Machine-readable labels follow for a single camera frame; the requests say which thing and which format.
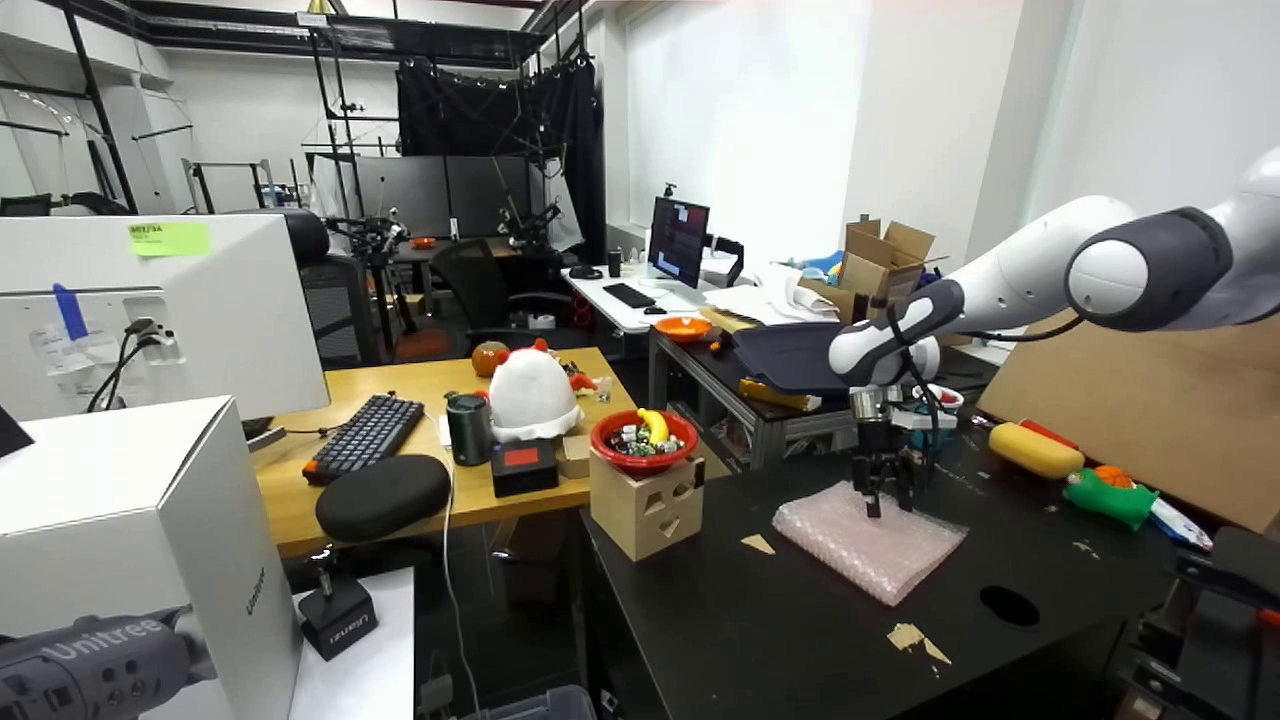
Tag black monitor lit screen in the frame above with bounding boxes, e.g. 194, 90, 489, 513
642, 192, 714, 288

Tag black curtain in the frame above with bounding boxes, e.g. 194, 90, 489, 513
393, 54, 609, 261

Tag black cushion pad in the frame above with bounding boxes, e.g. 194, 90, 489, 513
310, 453, 456, 543

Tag grey Unitree device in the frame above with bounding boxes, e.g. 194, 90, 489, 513
0, 612, 218, 720

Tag wooden desk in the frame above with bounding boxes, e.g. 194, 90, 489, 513
246, 346, 640, 562

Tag orange bowl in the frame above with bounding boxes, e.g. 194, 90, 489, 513
652, 314, 725, 357

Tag white monitor back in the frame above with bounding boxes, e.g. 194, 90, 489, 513
0, 213, 333, 421

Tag orange ball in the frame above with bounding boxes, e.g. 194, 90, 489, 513
466, 337, 516, 384

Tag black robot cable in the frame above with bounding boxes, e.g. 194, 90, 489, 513
891, 284, 1094, 472

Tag brown cardboard sheet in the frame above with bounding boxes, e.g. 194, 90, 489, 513
976, 314, 1280, 536

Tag dark can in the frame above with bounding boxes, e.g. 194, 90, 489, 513
442, 390, 495, 469

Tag white desk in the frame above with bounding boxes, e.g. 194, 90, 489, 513
564, 258, 803, 342

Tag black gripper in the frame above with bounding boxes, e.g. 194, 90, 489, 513
852, 380, 929, 526

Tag large white box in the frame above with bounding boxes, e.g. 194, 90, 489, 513
0, 392, 298, 720

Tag red bowl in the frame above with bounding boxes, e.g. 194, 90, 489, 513
588, 403, 705, 480

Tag green sticky note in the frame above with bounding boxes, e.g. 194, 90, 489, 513
128, 220, 215, 266

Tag small black keyboard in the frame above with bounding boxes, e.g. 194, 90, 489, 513
599, 282, 668, 315

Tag black joystick device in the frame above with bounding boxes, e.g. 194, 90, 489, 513
291, 543, 380, 663

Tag green and orange toy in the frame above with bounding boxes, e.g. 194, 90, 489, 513
1061, 464, 1160, 532

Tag bubble wrap sheet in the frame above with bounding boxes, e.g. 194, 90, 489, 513
769, 476, 970, 612

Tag dark blue bin lid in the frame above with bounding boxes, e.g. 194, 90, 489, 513
726, 320, 854, 397

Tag clear plastic bin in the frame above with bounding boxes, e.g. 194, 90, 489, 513
465, 679, 599, 720

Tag white helmet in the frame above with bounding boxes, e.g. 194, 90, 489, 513
485, 346, 588, 446

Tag black monitor cables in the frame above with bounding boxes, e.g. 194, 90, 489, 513
82, 315, 178, 418

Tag open cardboard box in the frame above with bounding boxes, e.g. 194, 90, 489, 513
831, 213, 938, 310

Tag wooden shape sorter box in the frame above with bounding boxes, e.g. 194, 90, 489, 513
584, 453, 709, 565

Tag black office chair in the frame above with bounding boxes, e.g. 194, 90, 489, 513
431, 238, 580, 351
281, 207, 393, 368

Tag yellow and red plush toy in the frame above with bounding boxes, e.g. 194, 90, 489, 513
983, 418, 1087, 483

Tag blue marker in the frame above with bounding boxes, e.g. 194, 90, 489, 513
51, 282, 93, 346

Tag small rectangular box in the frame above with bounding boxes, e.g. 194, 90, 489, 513
489, 437, 564, 502

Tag white and blue marker pen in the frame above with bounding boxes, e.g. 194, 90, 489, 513
1147, 497, 1218, 558

